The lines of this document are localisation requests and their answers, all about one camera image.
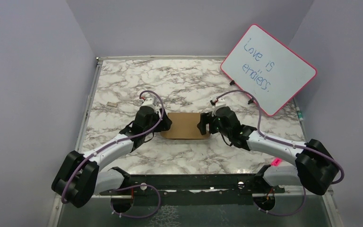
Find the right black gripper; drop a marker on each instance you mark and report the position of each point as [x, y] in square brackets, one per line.
[206, 117]

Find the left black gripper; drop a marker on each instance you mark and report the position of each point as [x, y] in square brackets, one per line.
[166, 125]

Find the brown cardboard box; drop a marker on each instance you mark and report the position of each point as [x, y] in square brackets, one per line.
[184, 127]

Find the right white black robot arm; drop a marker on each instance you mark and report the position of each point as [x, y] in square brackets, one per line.
[311, 166]

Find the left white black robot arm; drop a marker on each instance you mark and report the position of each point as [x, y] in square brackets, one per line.
[76, 179]

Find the pink framed whiteboard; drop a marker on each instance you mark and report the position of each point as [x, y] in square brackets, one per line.
[267, 69]

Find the pink marker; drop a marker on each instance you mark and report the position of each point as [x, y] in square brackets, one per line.
[276, 162]

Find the green capped marker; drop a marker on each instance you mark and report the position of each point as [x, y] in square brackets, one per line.
[299, 113]

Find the aluminium table frame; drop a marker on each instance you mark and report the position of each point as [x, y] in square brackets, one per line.
[179, 172]

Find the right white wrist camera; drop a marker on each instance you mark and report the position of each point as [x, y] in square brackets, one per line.
[217, 103]

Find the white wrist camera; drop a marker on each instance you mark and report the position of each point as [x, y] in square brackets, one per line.
[150, 102]
[217, 103]

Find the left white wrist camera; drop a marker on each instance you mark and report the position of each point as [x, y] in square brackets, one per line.
[150, 102]

